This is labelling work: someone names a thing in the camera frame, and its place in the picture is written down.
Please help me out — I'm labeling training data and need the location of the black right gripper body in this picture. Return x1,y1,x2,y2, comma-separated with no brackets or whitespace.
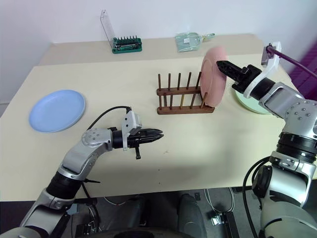
231,64,263,94

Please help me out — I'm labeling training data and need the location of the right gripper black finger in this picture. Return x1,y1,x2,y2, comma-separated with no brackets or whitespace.
216,59,246,83

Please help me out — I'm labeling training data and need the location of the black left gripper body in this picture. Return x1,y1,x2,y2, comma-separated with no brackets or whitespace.
128,128,151,160

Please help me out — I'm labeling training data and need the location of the pink plate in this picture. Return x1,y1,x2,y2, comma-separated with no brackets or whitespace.
200,46,228,109

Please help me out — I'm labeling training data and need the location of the brown wooden dish rack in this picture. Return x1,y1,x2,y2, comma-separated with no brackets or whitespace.
156,71,215,116

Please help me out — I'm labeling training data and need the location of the light green plate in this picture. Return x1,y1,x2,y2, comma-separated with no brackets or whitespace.
231,88,272,115

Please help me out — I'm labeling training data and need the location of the green item in plastic bag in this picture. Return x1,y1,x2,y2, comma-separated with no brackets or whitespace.
174,32,216,53

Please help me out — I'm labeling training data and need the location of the purple fabric object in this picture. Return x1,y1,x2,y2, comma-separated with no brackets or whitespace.
288,41,317,100

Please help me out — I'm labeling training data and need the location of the dark rounded shape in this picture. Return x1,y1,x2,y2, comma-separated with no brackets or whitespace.
178,194,208,238

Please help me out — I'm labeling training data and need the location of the light blue plate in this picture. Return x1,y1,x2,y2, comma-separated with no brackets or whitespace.
28,89,87,134

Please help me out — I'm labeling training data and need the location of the green screwdriver bit set case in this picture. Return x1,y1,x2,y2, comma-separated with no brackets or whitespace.
100,8,144,55

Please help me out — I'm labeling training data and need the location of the black metal bar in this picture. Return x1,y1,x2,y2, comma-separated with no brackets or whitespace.
219,210,240,238

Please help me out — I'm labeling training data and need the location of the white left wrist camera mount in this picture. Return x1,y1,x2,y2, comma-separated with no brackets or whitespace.
121,110,144,151

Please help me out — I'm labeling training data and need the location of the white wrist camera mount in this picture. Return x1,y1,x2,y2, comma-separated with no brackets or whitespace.
243,41,283,98
121,110,144,151

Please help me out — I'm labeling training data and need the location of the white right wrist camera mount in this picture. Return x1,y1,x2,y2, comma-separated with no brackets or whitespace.
243,41,283,98

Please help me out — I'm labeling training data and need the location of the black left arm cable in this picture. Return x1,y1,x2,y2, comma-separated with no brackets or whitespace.
86,106,132,131

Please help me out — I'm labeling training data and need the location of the dark right wrist cable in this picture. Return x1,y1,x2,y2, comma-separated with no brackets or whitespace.
265,45,317,76

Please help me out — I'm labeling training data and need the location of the thin white cable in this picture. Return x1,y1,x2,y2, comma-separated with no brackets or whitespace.
203,187,236,213

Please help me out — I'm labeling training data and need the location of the black looped cable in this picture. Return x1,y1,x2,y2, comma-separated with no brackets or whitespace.
242,157,273,238

